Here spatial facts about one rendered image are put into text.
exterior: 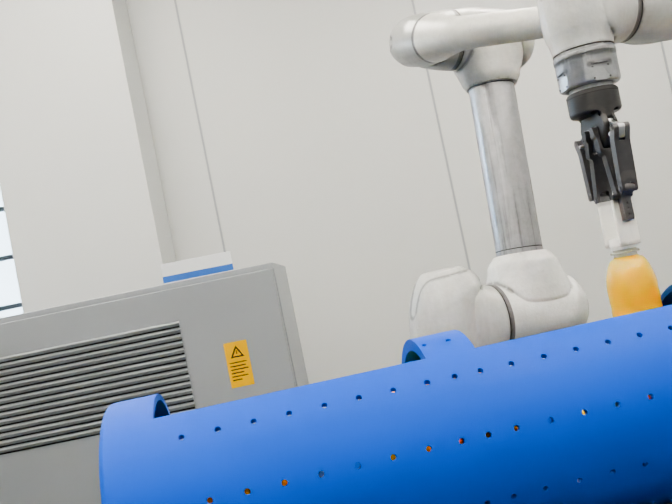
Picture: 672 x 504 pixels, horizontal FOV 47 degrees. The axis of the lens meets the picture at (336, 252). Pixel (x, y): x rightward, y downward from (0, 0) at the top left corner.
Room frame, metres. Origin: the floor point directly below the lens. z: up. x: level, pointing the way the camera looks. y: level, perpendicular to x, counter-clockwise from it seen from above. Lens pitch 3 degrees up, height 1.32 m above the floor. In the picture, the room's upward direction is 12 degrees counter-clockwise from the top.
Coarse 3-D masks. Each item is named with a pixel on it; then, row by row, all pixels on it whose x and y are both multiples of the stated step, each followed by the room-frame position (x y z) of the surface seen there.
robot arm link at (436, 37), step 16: (656, 0) 1.12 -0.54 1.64; (432, 16) 1.53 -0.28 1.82; (448, 16) 1.48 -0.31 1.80; (464, 16) 1.44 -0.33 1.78; (480, 16) 1.40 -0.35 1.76; (496, 16) 1.38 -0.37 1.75; (512, 16) 1.37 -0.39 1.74; (528, 16) 1.35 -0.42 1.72; (656, 16) 1.13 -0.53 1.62; (416, 32) 1.54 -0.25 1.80; (432, 32) 1.50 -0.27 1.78; (448, 32) 1.45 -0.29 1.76; (464, 32) 1.42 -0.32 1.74; (480, 32) 1.40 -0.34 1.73; (496, 32) 1.39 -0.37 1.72; (512, 32) 1.37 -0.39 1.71; (528, 32) 1.36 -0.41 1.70; (640, 32) 1.15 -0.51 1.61; (656, 32) 1.15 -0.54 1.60; (416, 48) 1.56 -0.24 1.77; (432, 48) 1.52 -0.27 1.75; (448, 48) 1.48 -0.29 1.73; (464, 48) 1.46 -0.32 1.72
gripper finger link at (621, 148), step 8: (616, 128) 1.08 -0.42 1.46; (616, 136) 1.08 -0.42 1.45; (616, 144) 1.08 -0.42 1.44; (624, 144) 1.08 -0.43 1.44; (616, 152) 1.08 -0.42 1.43; (624, 152) 1.08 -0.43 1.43; (616, 160) 1.09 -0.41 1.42; (624, 160) 1.08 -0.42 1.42; (632, 160) 1.09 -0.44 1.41; (616, 168) 1.09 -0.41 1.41; (624, 168) 1.09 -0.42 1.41; (632, 168) 1.09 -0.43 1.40; (616, 176) 1.10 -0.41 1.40; (624, 176) 1.09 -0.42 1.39; (632, 176) 1.09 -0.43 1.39; (624, 184) 1.09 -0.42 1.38; (624, 192) 1.09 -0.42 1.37
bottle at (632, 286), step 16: (624, 256) 1.13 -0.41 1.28; (640, 256) 1.12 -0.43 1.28; (608, 272) 1.14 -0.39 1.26; (624, 272) 1.12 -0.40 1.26; (640, 272) 1.11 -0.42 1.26; (608, 288) 1.14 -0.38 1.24; (624, 288) 1.12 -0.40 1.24; (640, 288) 1.11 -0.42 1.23; (656, 288) 1.12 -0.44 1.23; (624, 304) 1.12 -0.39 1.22; (640, 304) 1.11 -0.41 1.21; (656, 304) 1.11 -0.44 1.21
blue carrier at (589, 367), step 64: (640, 320) 0.99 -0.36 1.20; (320, 384) 0.95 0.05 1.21; (384, 384) 0.94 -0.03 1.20; (448, 384) 0.94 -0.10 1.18; (512, 384) 0.93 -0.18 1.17; (576, 384) 0.94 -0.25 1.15; (640, 384) 0.94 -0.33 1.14; (128, 448) 0.89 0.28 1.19; (192, 448) 0.89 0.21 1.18; (256, 448) 0.89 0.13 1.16; (320, 448) 0.89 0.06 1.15; (384, 448) 0.90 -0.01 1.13; (448, 448) 0.90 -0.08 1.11; (512, 448) 0.91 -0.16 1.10; (576, 448) 0.92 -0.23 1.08; (640, 448) 0.93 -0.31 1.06
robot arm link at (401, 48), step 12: (432, 12) 1.61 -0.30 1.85; (444, 12) 1.62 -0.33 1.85; (456, 12) 1.63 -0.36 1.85; (396, 24) 1.66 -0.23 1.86; (408, 24) 1.58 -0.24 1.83; (396, 36) 1.62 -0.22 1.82; (408, 36) 1.57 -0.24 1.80; (396, 48) 1.63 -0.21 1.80; (408, 48) 1.58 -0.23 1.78; (396, 60) 1.69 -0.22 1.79; (408, 60) 1.62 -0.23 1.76; (420, 60) 1.59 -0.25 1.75; (444, 60) 1.62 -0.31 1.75; (456, 60) 1.64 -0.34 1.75
